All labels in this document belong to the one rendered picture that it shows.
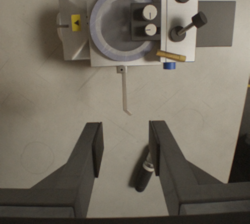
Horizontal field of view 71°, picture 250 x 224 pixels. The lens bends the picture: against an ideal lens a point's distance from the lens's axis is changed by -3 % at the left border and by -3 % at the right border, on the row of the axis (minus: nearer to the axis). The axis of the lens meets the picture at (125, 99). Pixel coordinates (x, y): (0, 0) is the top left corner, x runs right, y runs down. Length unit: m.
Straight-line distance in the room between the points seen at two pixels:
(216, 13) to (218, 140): 0.26
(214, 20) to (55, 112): 0.31
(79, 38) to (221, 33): 0.20
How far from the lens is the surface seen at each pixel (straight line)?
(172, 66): 0.27
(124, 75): 0.24
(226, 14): 0.30
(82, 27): 0.27
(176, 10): 0.24
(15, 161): 0.48
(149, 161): 0.39
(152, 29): 0.22
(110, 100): 0.35
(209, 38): 0.29
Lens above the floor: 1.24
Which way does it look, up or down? 74 degrees down
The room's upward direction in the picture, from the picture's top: 180 degrees clockwise
